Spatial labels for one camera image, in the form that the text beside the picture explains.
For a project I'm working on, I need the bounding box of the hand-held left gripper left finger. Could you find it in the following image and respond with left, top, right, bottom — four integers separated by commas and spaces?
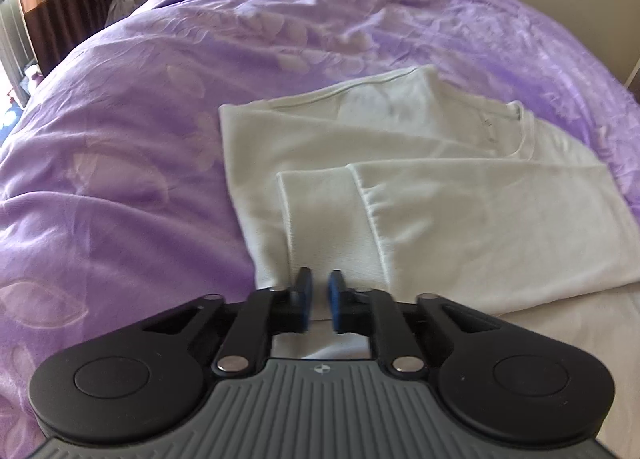
142, 267, 315, 379

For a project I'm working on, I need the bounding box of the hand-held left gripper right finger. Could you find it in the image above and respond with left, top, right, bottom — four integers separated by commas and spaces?
326, 269, 501, 379

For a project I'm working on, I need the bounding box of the white t-shirt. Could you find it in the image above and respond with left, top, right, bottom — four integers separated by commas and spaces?
218, 64, 640, 361

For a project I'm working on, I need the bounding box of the purple floral bedspread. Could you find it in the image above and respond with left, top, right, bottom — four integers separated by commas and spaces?
0, 0, 640, 459

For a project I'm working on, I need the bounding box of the white bed sheet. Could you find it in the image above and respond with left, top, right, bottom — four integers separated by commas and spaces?
505, 283, 640, 446

